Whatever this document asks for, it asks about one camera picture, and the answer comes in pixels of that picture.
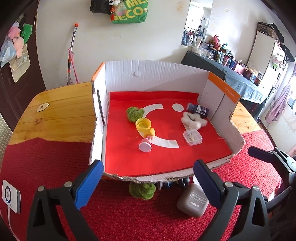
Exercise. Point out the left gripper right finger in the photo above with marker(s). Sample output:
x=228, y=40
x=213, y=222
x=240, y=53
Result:
x=252, y=222

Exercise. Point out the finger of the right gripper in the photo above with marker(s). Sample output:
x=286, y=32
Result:
x=280, y=160

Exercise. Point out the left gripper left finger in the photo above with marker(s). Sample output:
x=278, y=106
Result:
x=44, y=222

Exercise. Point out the taupe eye shadow case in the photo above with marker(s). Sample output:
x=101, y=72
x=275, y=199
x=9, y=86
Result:
x=193, y=201

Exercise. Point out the large green yarn ball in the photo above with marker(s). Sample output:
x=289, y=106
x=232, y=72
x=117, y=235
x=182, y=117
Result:
x=144, y=191

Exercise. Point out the black haired blue figurine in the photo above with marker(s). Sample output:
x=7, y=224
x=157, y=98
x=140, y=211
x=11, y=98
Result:
x=167, y=185

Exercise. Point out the small clear plastic box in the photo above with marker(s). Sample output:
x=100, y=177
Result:
x=192, y=137

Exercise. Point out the blonde pink doll figurine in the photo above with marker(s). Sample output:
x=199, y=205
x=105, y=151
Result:
x=146, y=144

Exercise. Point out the pink hanging cloth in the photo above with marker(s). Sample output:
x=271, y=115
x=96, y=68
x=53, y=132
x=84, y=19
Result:
x=279, y=105

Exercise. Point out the red knitted table cloth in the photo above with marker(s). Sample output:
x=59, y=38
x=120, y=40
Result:
x=112, y=213

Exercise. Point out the white square device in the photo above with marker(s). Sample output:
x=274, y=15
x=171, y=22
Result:
x=11, y=196

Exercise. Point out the dark purple bottle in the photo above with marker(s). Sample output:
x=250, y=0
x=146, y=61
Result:
x=196, y=108

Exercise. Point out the white cotton fluff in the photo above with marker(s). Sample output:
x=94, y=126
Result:
x=193, y=120

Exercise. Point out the small metal table plate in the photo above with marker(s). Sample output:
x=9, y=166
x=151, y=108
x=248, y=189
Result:
x=42, y=107

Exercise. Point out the white wardrobe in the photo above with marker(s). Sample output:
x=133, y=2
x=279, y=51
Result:
x=267, y=59

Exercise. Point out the yellow plastic cap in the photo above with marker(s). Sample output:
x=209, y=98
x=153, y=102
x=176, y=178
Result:
x=143, y=124

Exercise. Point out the small green yarn ball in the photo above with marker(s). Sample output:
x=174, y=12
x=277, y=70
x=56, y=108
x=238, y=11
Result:
x=134, y=113

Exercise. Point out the orange white cardboard box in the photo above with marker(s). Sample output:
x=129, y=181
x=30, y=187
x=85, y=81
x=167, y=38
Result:
x=163, y=90

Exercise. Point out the cluttered grey side table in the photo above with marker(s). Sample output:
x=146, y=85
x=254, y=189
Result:
x=252, y=96

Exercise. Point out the beige hanging organizer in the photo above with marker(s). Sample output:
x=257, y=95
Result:
x=20, y=65

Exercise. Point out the pink green plush toys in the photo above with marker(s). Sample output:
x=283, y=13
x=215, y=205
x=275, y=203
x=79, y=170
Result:
x=18, y=37

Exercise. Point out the orange tipped mop pole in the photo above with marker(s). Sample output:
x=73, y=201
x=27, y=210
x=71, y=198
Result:
x=71, y=64

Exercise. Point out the green hanging tote bag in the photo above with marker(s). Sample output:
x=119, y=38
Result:
x=121, y=12

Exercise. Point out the wall mirror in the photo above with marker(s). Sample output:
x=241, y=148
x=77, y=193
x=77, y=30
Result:
x=197, y=22

